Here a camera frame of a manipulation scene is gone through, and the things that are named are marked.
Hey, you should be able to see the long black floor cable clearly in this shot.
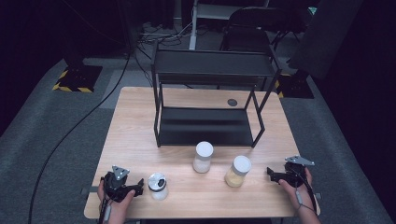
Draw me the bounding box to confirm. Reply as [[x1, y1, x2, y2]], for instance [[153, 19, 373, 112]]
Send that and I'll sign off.
[[27, 50, 133, 224]]

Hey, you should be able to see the person's right hand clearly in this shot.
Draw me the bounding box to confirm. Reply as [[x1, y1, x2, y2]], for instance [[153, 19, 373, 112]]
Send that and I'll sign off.
[[278, 167, 314, 214]]

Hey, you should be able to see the white metal desk frame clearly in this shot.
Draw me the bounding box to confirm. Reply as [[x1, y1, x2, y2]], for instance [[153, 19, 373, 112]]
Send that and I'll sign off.
[[188, 0, 271, 51]]

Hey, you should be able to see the white-lid jar with yellow powder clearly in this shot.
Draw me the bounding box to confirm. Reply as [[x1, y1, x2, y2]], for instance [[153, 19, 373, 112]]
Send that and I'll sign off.
[[224, 155, 252, 189]]

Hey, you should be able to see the white-lid jar with white powder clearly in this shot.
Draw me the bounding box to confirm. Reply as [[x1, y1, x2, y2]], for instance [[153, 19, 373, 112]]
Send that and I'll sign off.
[[192, 141, 215, 175]]

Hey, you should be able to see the hand-held gripper cable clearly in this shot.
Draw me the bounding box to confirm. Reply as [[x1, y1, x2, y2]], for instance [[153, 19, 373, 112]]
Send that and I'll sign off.
[[290, 169, 318, 217], [98, 186, 112, 224]]

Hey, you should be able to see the small silver-lid jar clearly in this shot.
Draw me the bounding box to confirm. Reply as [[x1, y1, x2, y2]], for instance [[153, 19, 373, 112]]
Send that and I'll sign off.
[[148, 172, 169, 201]]

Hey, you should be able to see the person's left hand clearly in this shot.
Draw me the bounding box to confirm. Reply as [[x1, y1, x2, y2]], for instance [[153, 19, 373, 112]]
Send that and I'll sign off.
[[96, 180, 136, 218]]

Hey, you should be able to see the black yellow-striped stand base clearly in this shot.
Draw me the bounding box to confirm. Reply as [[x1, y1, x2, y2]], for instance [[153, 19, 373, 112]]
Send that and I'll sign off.
[[51, 63, 104, 93], [274, 72, 315, 100]]

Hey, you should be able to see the black folding chair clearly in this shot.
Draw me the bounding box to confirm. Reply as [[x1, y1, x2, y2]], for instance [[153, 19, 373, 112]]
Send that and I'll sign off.
[[219, 7, 301, 52]]

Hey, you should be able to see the left hand-held gripper cable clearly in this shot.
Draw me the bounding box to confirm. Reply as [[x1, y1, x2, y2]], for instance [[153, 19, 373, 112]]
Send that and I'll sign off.
[[98, 186, 112, 224]]

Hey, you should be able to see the black metal two-tier shelf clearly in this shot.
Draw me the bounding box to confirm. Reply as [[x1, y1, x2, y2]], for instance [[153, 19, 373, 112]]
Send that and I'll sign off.
[[150, 43, 283, 149]]

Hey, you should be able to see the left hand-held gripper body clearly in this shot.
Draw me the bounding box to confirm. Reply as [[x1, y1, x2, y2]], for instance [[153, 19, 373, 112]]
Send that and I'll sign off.
[[104, 165, 131, 203]]

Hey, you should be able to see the tangle of floor cables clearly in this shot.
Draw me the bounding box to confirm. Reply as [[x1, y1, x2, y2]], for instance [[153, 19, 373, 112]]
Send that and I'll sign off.
[[135, 21, 194, 49]]

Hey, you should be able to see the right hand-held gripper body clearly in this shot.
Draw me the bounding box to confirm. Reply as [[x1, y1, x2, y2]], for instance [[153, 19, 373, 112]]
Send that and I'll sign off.
[[281, 155, 316, 188]]

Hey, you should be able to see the dark grey hanging panel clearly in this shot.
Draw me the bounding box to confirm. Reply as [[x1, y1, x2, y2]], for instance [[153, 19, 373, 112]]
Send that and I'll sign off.
[[287, 0, 364, 80]]

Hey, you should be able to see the right hand-held gripper cable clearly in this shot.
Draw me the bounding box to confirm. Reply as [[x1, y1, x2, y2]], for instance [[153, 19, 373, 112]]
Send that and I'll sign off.
[[290, 169, 318, 217]]

